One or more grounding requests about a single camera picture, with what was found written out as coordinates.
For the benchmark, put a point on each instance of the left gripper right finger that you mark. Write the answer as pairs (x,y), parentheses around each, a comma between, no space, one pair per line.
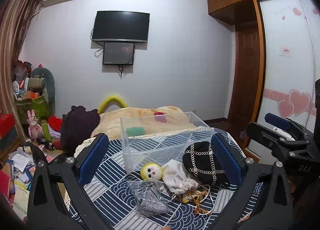
(273,209)

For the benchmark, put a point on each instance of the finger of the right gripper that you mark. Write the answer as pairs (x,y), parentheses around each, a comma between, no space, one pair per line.
(277,121)
(262,135)

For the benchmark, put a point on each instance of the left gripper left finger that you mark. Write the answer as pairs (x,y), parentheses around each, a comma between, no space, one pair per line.
(46,207)

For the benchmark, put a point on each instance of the black chain-pattern hat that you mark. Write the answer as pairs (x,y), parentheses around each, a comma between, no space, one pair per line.
(200,160)

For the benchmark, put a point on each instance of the yellow white felt doll head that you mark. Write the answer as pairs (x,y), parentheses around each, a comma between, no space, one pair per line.
(151,172)

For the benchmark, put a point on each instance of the clear plastic storage box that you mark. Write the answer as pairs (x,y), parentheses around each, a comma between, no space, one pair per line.
(139,148)

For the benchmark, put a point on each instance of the green cylinder bottle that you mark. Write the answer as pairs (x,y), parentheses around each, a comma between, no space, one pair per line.
(45,130)

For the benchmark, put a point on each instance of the dark purple garment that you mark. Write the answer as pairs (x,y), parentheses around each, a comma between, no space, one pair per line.
(77,126)

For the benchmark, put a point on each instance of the pink bunny plush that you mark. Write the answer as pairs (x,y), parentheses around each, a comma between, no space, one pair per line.
(34,130)

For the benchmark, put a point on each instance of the green cardboard box of clutter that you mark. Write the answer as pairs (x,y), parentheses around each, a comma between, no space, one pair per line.
(41,105)

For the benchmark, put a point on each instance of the grey cloth in plastic bag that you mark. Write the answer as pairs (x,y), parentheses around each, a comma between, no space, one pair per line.
(148,199)

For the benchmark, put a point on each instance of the yellow plush arch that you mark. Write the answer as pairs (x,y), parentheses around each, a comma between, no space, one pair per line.
(111,100)

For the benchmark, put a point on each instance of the grey green plush toy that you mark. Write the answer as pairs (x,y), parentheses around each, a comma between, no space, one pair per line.
(42,81)

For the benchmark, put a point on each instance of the wooden wardrobe with door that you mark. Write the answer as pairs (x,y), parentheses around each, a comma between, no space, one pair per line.
(249,72)

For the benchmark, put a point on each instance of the striped brown curtain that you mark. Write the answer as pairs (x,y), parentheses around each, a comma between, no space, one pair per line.
(16,16)

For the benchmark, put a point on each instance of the small wall monitor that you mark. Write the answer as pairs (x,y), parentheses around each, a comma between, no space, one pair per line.
(118,54)

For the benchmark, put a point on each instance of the large wall television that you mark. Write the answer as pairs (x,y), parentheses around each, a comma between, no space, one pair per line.
(124,26)

